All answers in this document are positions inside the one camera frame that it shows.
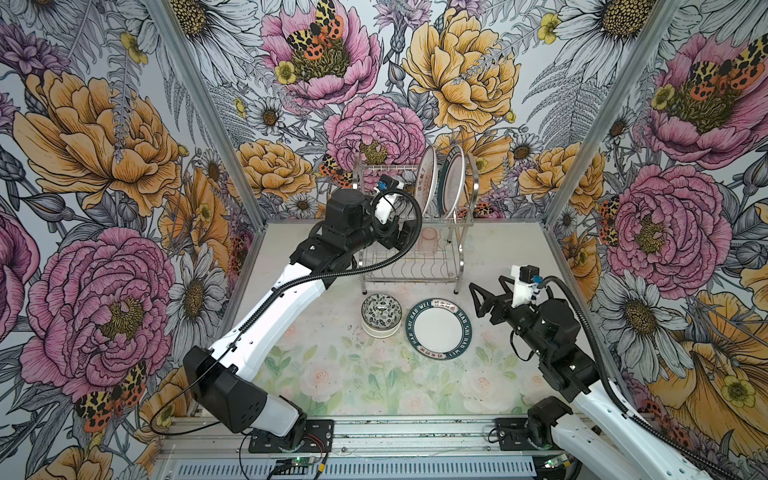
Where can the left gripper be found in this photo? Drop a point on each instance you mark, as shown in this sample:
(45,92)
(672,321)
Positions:
(389,239)

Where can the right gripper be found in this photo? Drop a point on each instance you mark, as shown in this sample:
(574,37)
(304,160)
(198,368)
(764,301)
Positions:
(503,303)

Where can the pink drinking glass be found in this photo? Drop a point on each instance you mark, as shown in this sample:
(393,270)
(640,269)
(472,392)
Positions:
(428,243)

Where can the white plate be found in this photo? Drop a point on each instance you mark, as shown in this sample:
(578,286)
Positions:
(438,329)

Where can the red patterned plate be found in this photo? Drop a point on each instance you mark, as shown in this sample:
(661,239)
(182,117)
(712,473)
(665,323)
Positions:
(426,178)

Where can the pink patterned bowl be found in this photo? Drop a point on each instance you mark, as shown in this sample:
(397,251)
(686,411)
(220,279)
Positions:
(381,310)

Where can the green rimmed plate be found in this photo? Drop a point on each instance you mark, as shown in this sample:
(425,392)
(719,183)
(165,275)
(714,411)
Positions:
(452,182)

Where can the cream white bowl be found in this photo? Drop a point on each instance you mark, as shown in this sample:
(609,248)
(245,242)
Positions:
(381,333)

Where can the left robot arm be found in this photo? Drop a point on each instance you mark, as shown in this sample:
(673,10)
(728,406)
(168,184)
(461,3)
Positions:
(359,234)

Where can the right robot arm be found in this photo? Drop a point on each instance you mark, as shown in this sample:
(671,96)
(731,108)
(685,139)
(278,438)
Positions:
(587,417)

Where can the green circuit board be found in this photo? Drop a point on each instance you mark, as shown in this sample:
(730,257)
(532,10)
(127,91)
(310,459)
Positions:
(297,462)

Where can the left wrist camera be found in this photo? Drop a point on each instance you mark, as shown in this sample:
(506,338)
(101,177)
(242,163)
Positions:
(389,189)

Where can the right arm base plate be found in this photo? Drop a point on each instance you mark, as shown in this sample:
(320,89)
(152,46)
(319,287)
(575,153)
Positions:
(513,434)

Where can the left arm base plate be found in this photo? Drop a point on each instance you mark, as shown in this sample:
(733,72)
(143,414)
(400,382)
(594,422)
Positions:
(313,436)

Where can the aluminium front rail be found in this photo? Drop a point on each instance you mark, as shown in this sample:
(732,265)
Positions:
(360,437)

